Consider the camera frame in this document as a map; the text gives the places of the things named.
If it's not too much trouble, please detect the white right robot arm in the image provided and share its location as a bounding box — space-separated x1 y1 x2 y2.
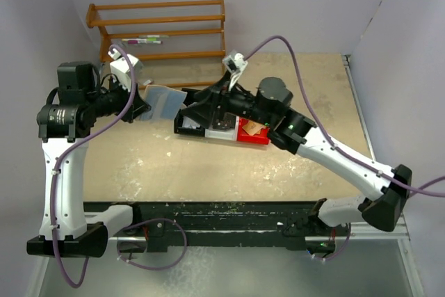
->
180 77 412 232

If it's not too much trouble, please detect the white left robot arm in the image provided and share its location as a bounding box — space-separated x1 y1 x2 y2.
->
26 58 151 258

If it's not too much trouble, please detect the silver VIP cards stack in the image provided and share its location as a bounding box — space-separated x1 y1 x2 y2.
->
182 117 201 129

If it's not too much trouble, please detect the black VIP cards stack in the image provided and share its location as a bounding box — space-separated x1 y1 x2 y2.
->
212 113 236 131

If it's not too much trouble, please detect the gold VIP cards stack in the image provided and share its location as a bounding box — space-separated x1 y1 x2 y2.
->
242 120 265 136

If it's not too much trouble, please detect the white plastic bin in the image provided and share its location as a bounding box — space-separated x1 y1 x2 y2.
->
204 113 239 141

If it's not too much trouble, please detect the black plastic bin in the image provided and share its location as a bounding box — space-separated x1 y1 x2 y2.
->
173 88 215 138

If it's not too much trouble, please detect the red plastic bin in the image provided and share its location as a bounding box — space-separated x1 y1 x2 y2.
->
236 118 270 145

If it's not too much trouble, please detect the pink marker pen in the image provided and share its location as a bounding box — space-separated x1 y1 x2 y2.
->
121 38 163 45

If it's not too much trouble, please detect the green marker pen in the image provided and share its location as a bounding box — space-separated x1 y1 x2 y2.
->
138 35 169 40

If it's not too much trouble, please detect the wooden shelf rack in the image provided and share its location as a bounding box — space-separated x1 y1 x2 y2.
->
86 0 227 93

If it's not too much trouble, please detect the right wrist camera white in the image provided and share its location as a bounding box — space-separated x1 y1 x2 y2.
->
222 51 248 91

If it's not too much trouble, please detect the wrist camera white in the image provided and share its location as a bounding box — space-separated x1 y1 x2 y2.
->
222 51 248 91
108 50 143 91

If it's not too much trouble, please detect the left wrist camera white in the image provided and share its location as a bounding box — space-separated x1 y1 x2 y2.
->
108 50 143 91

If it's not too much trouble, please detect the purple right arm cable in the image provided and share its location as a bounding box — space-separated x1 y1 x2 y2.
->
243 35 445 198

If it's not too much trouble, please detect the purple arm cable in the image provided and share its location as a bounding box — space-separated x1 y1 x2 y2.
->
243 35 445 198
50 44 137 289

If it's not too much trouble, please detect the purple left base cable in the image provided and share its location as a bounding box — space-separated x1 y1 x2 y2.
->
116 219 188 271

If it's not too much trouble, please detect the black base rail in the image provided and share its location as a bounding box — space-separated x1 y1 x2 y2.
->
102 200 337 253

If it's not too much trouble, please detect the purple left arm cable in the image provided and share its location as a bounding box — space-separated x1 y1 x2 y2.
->
50 44 137 289

